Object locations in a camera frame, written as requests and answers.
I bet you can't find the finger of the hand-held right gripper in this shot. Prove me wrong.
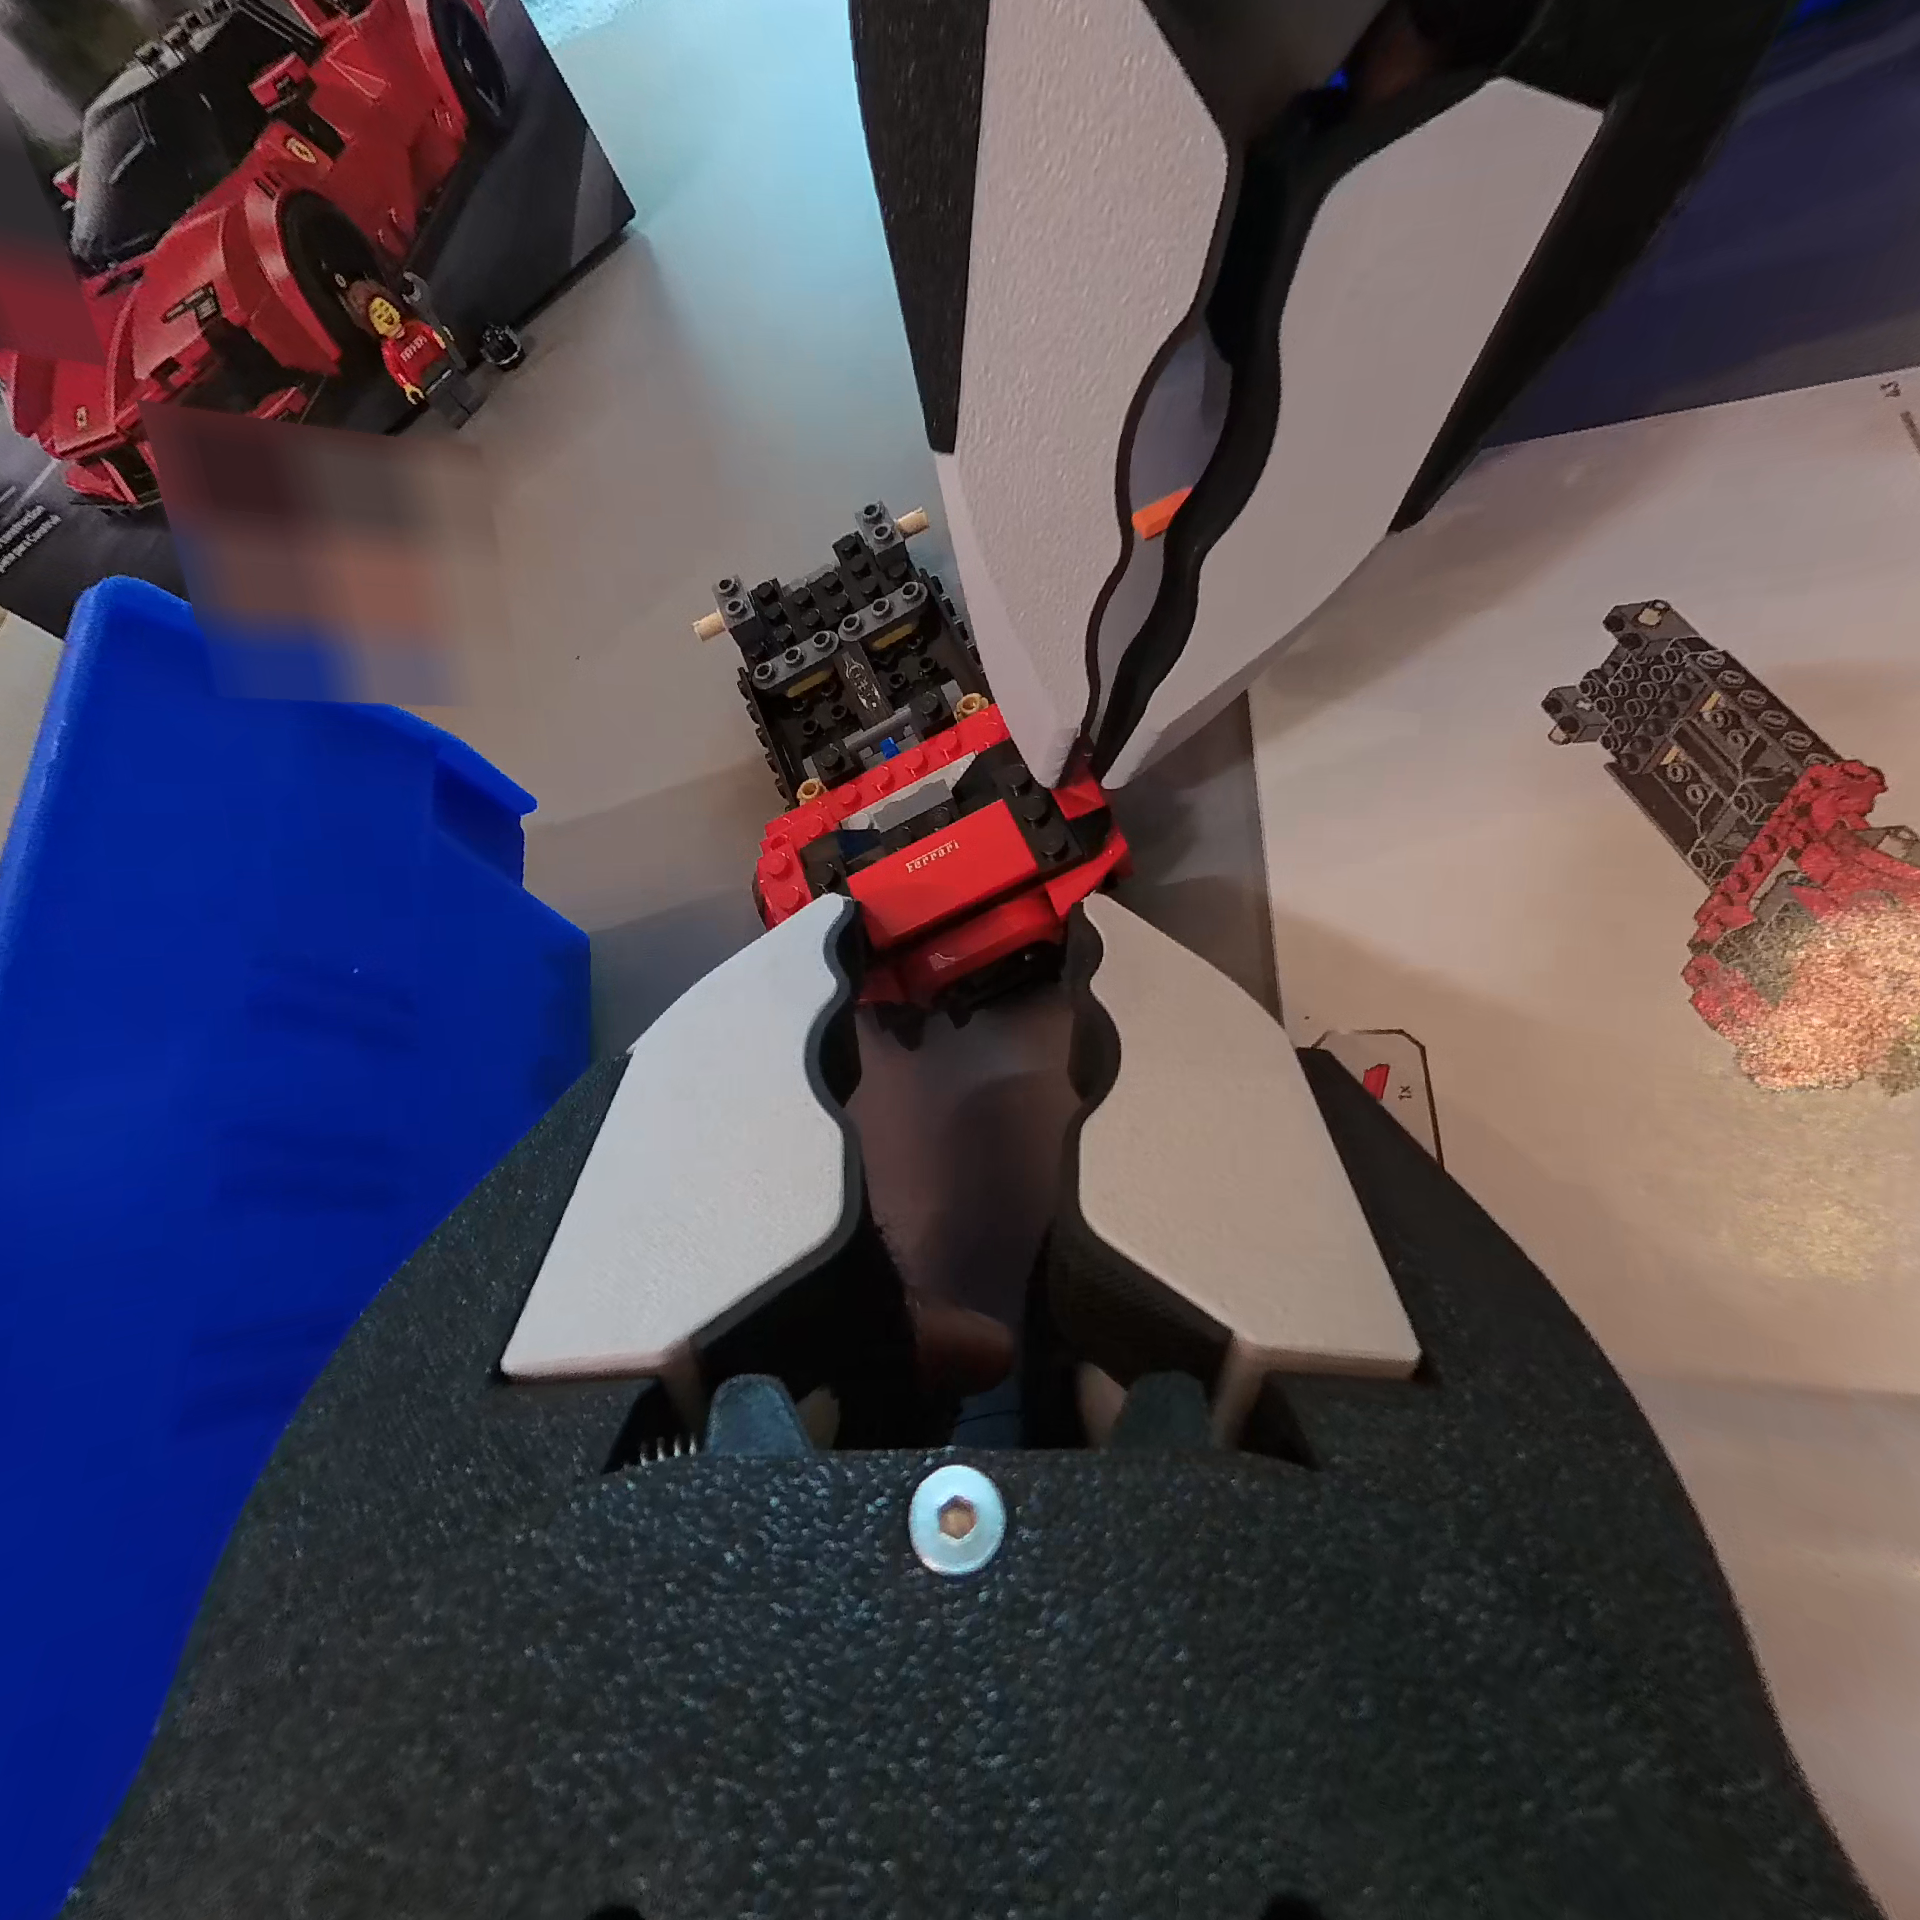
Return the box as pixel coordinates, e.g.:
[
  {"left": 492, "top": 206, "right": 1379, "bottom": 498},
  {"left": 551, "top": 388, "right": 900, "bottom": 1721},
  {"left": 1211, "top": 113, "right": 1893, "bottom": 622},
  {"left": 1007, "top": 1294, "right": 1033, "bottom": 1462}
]
[
  {"left": 1096, "top": 76, "right": 1610, "bottom": 794},
  {"left": 948, "top": 0, "right": 1239, "bottom": 781}
]

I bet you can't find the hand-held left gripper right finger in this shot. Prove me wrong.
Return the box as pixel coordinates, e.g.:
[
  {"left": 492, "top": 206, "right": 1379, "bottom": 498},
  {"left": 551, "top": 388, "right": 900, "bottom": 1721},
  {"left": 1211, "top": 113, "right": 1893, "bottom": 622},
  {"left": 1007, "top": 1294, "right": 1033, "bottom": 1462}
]
[{"left": 1067, "top": 891, "right": 1425, "bottom": 1389}]

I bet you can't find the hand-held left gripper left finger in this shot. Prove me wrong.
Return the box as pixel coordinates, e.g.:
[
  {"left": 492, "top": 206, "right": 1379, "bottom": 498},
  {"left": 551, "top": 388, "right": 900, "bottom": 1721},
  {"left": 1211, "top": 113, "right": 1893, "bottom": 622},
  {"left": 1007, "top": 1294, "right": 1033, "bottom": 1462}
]
[{"left": 498, "top": 895, "right": 874, "bottom": 1382}]

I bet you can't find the red and black lego car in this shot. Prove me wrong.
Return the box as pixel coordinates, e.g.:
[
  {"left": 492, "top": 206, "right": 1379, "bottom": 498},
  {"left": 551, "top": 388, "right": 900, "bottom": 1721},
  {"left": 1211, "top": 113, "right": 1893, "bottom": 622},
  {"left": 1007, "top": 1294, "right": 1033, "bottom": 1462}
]
[{"left": 692, "top": 502, "right": 1133, "bottom": 1052}]

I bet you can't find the lego instruction booklet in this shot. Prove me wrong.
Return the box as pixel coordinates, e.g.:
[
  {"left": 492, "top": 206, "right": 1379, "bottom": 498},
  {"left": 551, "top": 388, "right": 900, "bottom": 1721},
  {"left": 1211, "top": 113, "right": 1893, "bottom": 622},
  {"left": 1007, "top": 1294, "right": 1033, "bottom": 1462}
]
[{"left": 1241, "top": 369, "right": 1920, "bottom": 1920}]

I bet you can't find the lego set box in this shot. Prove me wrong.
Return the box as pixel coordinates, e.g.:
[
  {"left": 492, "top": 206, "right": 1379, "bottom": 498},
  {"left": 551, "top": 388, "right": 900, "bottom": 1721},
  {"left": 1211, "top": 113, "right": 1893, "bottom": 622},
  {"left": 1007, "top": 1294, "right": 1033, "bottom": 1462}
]
[{"left": 0, "top": 0, "right": 640, "bottom": 513}]

